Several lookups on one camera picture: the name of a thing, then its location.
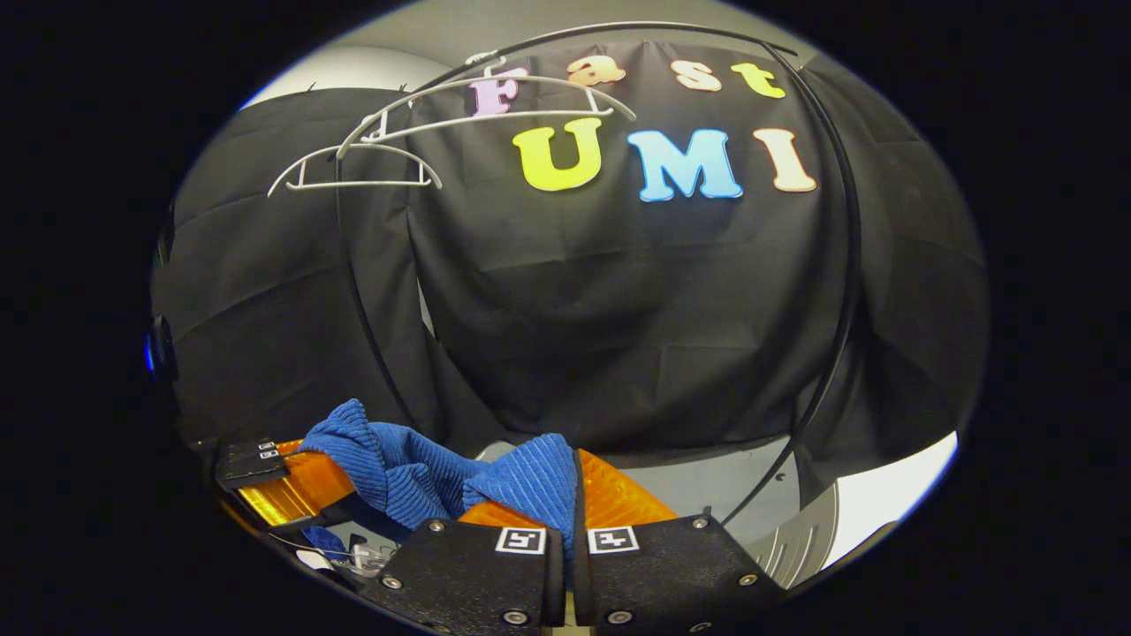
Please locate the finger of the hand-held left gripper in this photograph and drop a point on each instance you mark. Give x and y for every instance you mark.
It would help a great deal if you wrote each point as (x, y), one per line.
(300, 490)
(243, 455)

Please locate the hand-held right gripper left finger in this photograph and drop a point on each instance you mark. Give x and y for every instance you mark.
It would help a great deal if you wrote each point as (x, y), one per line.
(468, 574)

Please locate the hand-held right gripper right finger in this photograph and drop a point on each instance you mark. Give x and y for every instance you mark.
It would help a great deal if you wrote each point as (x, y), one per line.
(663, 574)

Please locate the beige laundry hamper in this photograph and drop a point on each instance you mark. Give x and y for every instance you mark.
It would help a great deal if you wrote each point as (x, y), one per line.
(569, 618)

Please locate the white plastic hanger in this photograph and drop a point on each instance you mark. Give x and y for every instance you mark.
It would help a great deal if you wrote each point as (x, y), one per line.
(565, 112)
(362, 184)

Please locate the black metal clothes rack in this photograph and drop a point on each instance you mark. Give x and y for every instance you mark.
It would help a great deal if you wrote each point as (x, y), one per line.
(853, 265)

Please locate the dark round device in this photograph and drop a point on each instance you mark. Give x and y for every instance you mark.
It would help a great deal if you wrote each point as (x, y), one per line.
(162, 349)

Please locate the white ribbed basket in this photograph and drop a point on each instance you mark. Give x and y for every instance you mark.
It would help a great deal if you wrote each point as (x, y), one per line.
(795, 539)

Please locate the black backdrop cloth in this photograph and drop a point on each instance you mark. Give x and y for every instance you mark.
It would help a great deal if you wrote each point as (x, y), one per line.
(618, 309)

